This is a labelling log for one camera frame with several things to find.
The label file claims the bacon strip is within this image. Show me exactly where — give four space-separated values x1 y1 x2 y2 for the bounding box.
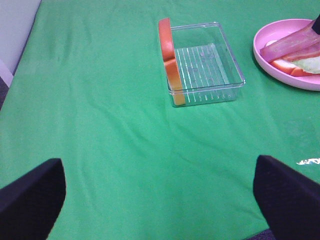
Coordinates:
260 20 320 63
282 46 320 62

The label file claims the green tablecloth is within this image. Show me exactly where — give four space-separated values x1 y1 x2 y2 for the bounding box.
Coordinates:
0 0 320 240

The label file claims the clear plastic film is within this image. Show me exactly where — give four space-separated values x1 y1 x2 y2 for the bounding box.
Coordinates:
296 158 320 166

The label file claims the green lettuce leaf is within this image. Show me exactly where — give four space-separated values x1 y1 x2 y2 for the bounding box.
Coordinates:
292 56 320 74

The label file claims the pink round plate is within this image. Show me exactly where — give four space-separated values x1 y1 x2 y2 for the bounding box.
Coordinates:
253 18 320 91

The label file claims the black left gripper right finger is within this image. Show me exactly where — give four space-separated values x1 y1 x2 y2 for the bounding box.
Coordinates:
253 155 320 240

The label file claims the bread slice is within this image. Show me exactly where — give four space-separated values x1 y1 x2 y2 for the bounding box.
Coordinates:
264 39 317 78
158 17 186 106

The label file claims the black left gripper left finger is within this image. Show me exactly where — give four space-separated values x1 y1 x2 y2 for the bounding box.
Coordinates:
0 158 66 240

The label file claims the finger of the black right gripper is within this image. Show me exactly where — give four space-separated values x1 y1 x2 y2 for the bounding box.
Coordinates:
311 15 320 35

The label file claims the clear left plastic container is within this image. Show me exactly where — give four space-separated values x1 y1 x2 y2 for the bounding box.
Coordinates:
168 22 245 107

